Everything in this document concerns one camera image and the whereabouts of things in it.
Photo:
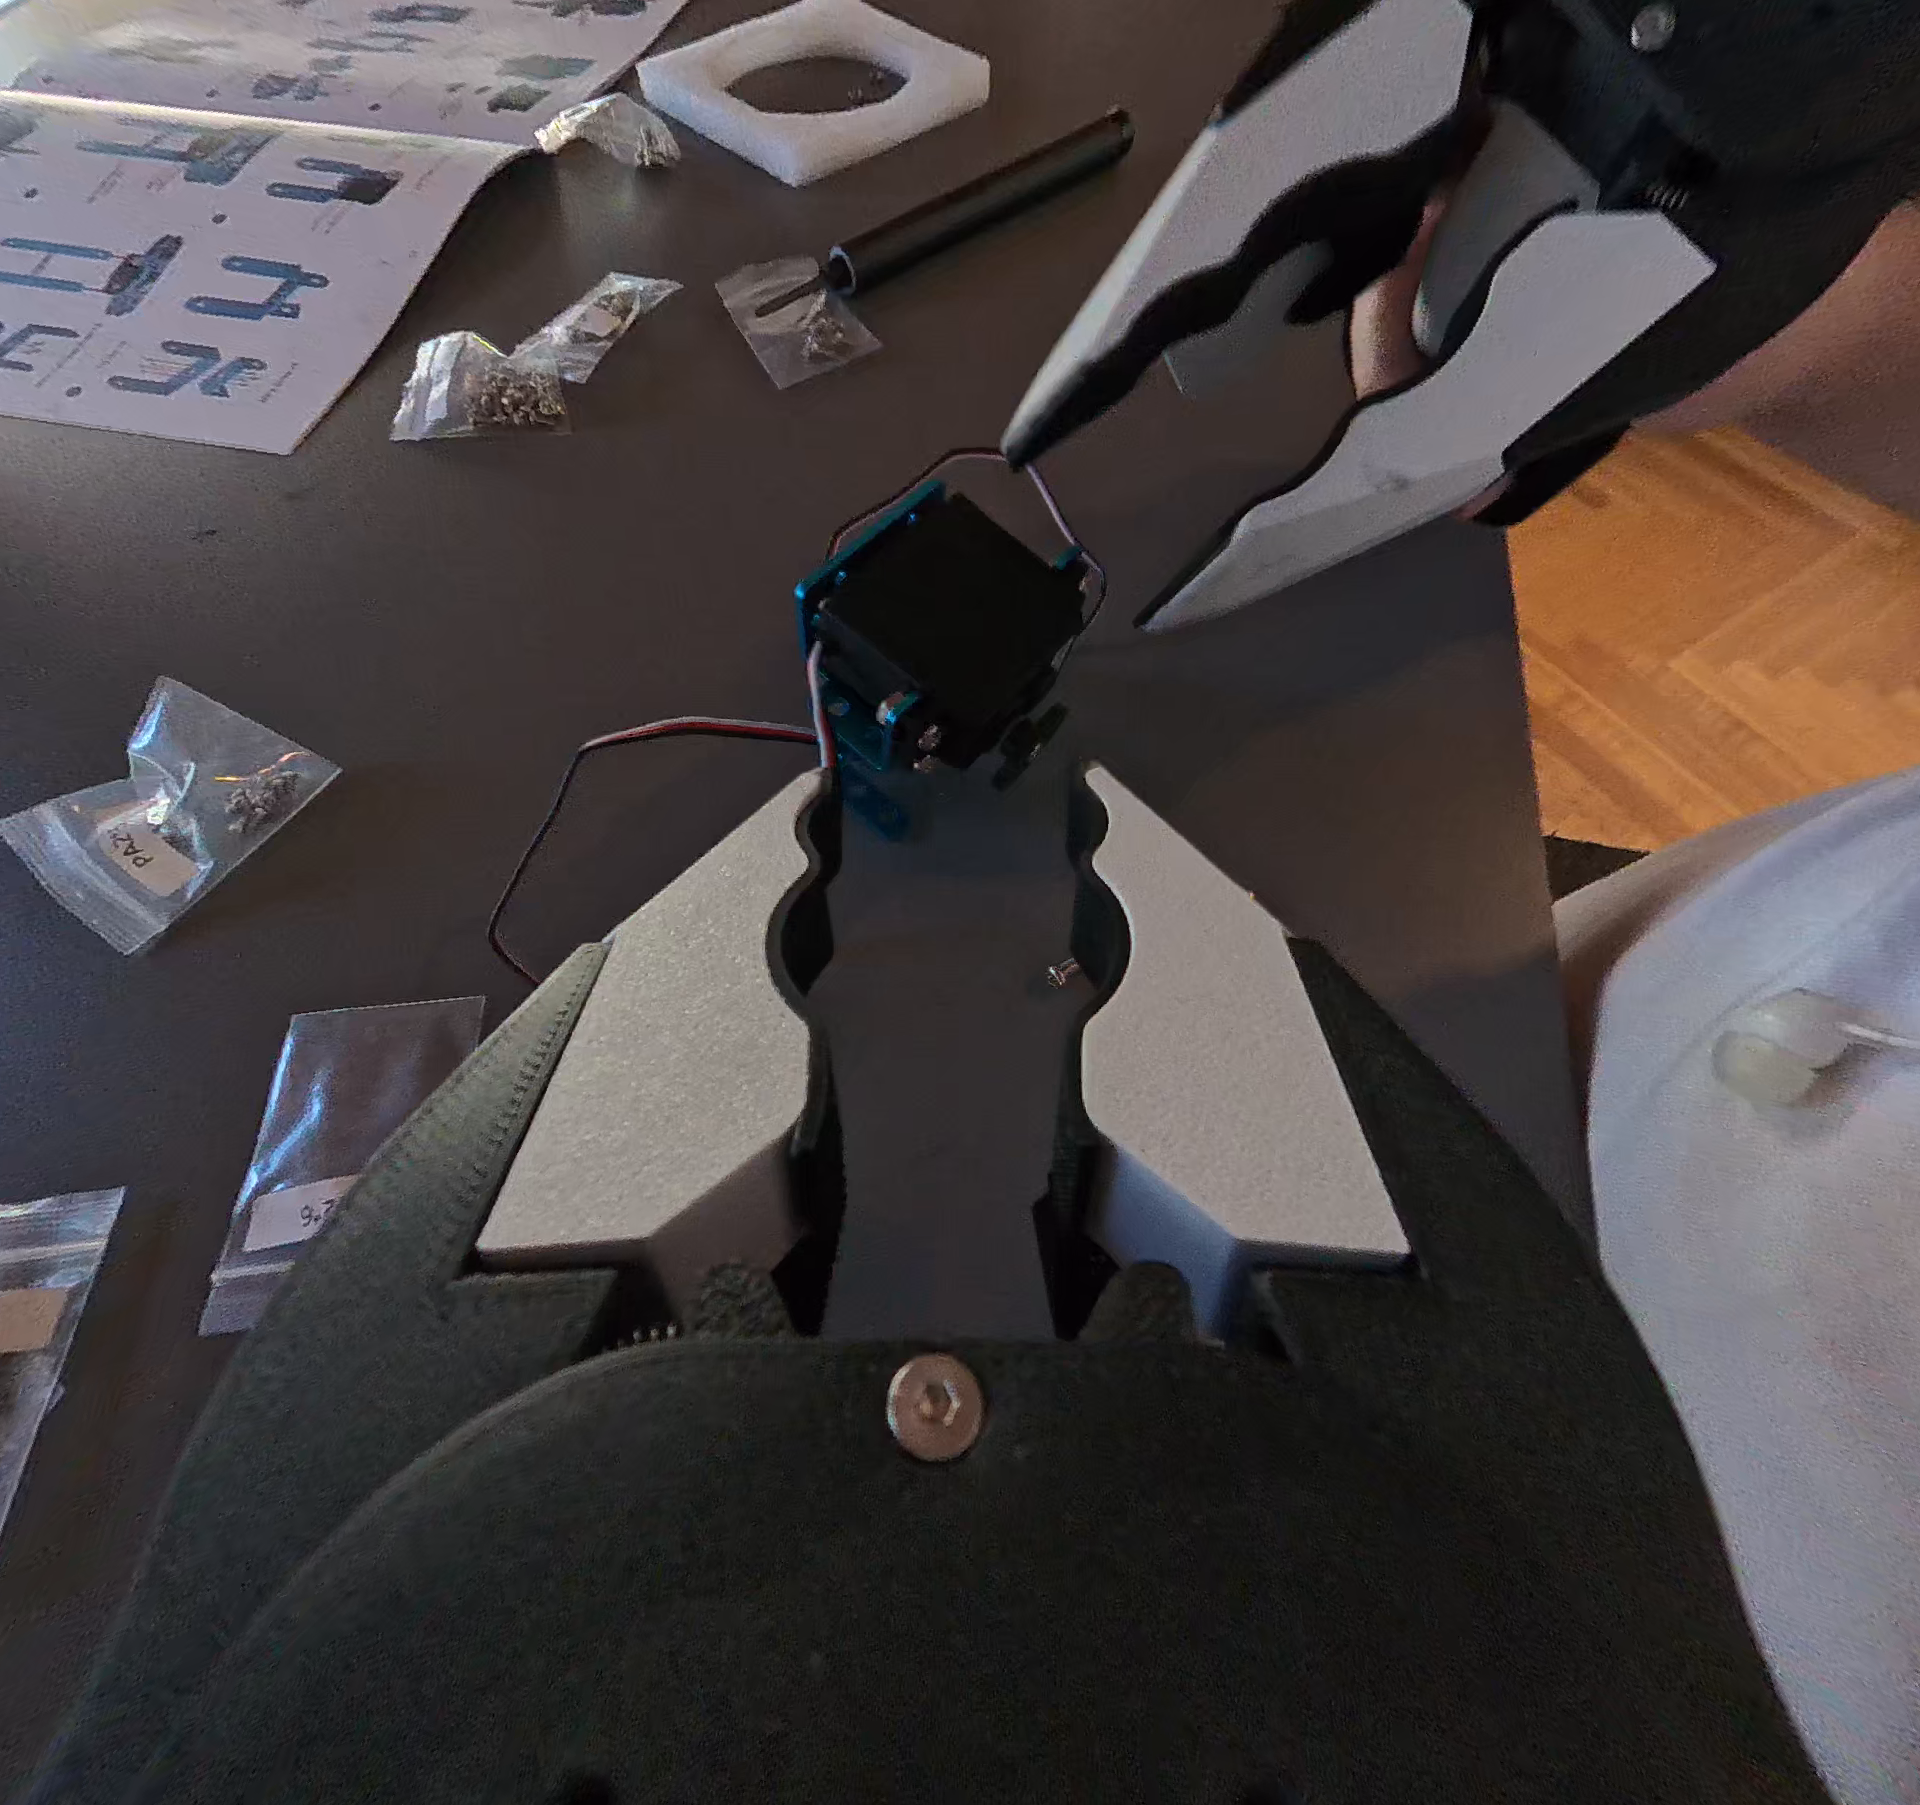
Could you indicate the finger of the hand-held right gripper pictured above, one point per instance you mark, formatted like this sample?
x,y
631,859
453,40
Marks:
x,y
1259,141
1500,367

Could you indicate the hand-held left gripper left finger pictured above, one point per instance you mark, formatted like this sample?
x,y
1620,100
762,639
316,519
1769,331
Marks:
x,y
659,1087

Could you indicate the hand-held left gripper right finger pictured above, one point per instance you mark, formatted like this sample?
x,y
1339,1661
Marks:
x,y
1246,1087

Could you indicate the black servo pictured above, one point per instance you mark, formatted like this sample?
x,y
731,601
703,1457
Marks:
x,y
960,620

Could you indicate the person's right forearm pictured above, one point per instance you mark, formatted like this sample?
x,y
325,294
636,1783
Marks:
x,y
1816,351

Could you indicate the dark grey desk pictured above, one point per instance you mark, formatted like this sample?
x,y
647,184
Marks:
x,y
452,607

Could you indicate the person's right hand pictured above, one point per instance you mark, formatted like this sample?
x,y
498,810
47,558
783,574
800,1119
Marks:
x,y
1388,336

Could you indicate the black cylinder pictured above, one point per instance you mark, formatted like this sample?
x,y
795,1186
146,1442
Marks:
x,y
975,200

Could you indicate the clear bag with white label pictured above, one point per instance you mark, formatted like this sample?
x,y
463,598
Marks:
x,y
346,1145

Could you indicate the clear plastic bag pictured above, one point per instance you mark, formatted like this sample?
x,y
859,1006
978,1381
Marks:
x,y
779,336

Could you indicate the clear bag with dark screws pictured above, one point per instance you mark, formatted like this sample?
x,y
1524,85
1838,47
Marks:
x,y
151,832

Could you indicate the white shirt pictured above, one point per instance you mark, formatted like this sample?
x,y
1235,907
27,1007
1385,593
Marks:
x,y
1771,1311

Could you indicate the small crumpled clear bag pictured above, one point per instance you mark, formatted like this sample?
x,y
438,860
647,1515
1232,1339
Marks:
x,y
608,128

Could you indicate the clear bag with two nuts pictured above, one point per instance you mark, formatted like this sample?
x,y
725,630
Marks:
x,y
46,1326

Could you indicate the narrow clear bag with screws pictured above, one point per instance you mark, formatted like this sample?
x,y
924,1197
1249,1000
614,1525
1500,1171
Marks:
x,y
600,320

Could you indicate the clear bag with silver screws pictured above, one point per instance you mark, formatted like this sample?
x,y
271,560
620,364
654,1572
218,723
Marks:
x,y
480,396

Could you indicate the printed instruction sheet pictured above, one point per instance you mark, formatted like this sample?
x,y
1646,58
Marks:
x,y
227,261

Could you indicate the white foam frame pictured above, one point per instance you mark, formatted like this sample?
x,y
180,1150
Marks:
x,y
684,72

